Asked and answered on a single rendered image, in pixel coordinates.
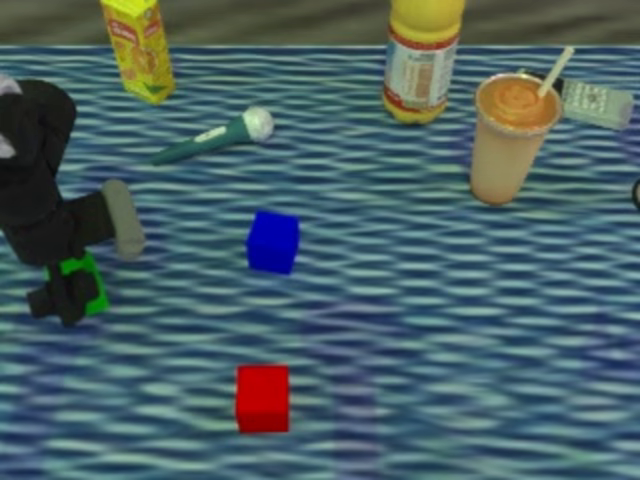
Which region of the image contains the green cube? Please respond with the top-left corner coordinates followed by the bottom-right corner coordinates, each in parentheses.
top-left (44, 249), bottom-right (111, 317)

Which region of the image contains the blue cube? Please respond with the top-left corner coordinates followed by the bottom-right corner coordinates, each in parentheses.
top-left (244, 209), bottom-right (301, 276)

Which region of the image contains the red cube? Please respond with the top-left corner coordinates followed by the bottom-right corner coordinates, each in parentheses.
top-left (234, 363), bottom-right (291, 435)

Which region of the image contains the teal microphone with grey head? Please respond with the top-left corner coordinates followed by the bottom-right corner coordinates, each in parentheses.
top-left (150, 105), bottom-right (276, 167)

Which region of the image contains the yellow juice carton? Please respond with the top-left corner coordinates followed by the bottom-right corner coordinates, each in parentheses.
top-left (98, 0), bottom-right (176, 106)

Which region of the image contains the orange juice bottle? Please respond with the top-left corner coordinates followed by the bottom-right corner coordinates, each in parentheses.
top-left (382, 0), bottom-right (467, 126)

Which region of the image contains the plastic cup of orange smoothie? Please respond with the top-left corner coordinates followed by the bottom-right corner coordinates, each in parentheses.
top-left (468, 72), bottom-right (565, 206)

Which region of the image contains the white drinking straw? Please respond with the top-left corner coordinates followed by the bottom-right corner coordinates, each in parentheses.
top-left (537, 45), bottom-right (575, 99)

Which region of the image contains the grey cordless phone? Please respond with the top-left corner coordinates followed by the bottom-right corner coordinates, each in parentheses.
top-left (517, 68), bottom-right (635, 132)

